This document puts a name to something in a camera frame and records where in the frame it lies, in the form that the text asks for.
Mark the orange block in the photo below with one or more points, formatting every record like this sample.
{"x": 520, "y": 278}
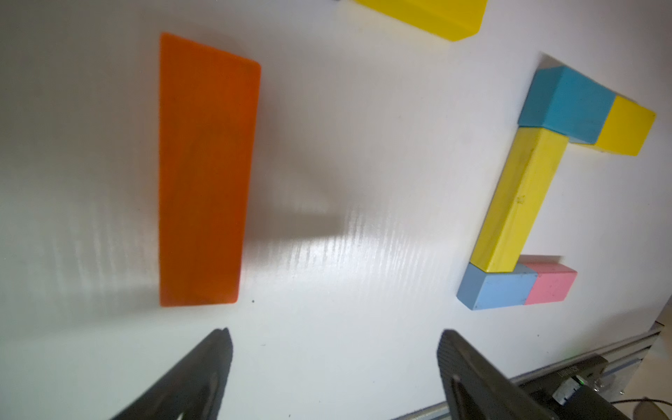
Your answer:
{"x": 208, "y": 101}

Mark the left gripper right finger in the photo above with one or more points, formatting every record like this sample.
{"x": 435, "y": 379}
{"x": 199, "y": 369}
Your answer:
{"x": 476, "y": 389}

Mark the teal block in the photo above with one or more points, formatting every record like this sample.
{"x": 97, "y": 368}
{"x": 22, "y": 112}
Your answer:
{"x": 567, "y": 102}

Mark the pink block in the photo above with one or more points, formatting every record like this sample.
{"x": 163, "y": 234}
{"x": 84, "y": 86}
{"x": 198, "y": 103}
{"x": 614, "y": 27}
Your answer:
{"x": 553, "y": 283}

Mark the large yellow block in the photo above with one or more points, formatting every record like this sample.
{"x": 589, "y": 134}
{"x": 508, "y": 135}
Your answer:
{"x": 453, "y": 20}

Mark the light blue block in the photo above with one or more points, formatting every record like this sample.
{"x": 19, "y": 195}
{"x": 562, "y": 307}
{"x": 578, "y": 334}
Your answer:
{"x": 480, "y": 290}

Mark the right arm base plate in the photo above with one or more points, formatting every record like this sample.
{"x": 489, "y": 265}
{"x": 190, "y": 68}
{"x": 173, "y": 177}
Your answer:
{"x": 569, "y": 390}

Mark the small yellow block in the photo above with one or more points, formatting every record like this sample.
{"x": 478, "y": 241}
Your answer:
{"x": 626, "y": 129}

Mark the long yellow block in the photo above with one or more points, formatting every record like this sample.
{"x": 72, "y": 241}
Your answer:
{"x": 526, "y": 178}

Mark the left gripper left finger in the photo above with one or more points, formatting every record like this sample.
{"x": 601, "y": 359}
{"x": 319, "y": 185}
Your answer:
{"x": 191, "y": 389}

